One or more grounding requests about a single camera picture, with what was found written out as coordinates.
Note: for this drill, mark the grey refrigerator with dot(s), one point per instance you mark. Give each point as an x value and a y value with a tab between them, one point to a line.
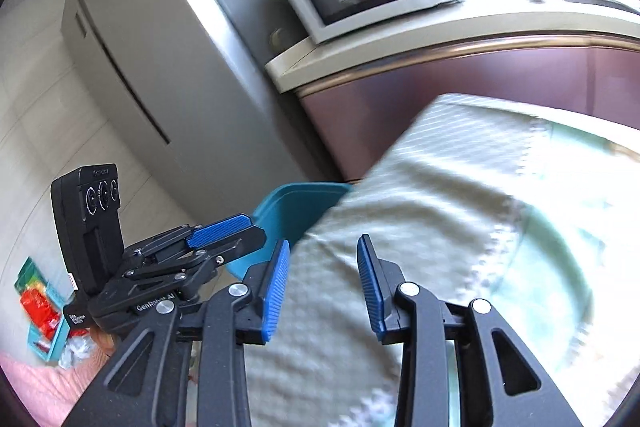
175	32

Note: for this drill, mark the teal plastic bin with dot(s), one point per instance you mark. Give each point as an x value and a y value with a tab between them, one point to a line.
295	212

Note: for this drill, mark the crumpled clear plastic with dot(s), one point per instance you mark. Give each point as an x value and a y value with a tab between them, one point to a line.
76	353

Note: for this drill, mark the teal crate with red packets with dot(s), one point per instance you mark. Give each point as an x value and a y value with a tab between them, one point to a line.
42	312

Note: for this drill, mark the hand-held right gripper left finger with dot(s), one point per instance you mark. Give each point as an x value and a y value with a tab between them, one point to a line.
275	289

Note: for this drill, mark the green beige patterned tablecloth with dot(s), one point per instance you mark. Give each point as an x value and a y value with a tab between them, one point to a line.
425	207

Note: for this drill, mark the person's left forearm pink sleeve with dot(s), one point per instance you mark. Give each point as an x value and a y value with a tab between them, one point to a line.
35	387

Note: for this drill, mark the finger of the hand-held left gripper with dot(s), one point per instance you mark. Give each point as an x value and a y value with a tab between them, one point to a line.
195	269
220	227

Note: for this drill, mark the round wall outlet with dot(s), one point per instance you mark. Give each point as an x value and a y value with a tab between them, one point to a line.
276	38

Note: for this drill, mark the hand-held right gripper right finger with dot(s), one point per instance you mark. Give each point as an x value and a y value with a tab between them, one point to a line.
370	289

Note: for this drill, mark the kitchen counter with purple cabinets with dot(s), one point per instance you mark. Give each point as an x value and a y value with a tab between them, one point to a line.
475	72

